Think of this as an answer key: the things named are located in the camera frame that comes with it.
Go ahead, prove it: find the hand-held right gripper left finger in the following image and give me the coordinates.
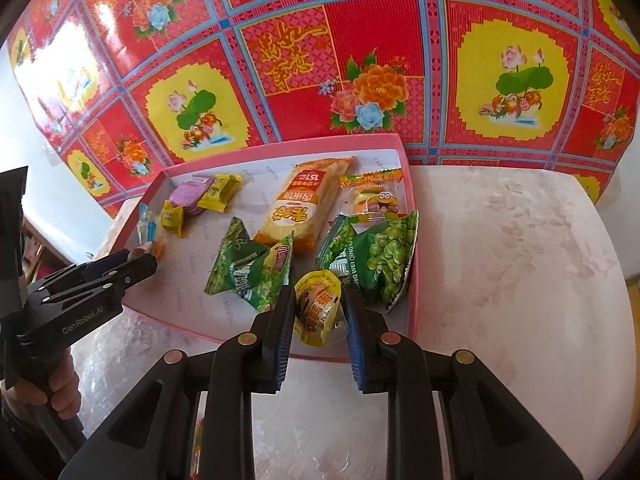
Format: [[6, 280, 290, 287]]
[[57, 285, 297, 480]]

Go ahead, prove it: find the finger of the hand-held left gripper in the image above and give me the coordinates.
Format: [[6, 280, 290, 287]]
[[82, 252, 158, 288], [27, 265, 128, 308]]

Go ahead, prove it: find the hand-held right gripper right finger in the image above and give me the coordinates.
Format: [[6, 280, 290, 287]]
[[340, 286, 586, 480]]

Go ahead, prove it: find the yellow round jelly pouch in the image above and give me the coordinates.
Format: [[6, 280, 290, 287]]
[[292, 269, 348, 348]]

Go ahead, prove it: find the clear blue-strip cookie packet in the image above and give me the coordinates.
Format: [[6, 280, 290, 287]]
[[136, 202, 166, 256]]

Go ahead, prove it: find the green red-label snack packet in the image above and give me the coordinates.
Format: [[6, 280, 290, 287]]
[[240, 232, 294, 313]]

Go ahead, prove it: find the pink cardboard box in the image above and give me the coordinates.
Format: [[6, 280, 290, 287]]
[[92, 132, 421, 365]]

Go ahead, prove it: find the triangular green snack packet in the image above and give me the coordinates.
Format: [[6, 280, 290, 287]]
[[204, 216, 268, 297]]

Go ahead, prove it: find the large green pea packet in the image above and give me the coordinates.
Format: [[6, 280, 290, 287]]
[[345, 209, 420, 313]]

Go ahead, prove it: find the purple tin box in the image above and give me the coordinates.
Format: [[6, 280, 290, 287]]
[[167, 175, 216, 216]]

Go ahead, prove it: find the small green snack packet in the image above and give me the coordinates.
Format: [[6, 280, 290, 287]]
[[316, 214, 361, 281]]

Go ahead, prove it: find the yellow green-print snack packet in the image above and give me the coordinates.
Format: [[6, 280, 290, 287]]
[[197, 172, 243, 212]]

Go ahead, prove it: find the burger gummy packet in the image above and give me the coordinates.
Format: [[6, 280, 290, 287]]
[[339, 167, 405, 218]]

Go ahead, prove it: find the person's left forearm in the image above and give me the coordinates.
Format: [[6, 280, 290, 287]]
[[0, 400, 63, 480]]

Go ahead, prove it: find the person's left hand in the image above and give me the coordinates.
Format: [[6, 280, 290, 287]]
[[14, 349, 82, 418]]

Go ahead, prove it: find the wooden shelf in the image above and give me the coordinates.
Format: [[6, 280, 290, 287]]
[[22, 217, 68, 281]]

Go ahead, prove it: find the small yellow candy packet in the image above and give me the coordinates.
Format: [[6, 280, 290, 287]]
[[159, 199, 188, 237]]

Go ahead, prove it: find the long orange snack packet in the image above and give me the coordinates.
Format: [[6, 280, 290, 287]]
[[254, 156, 356, 255]]

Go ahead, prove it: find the red floral printed cloth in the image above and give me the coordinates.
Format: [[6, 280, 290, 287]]
[[7, 0, 640, 221]]

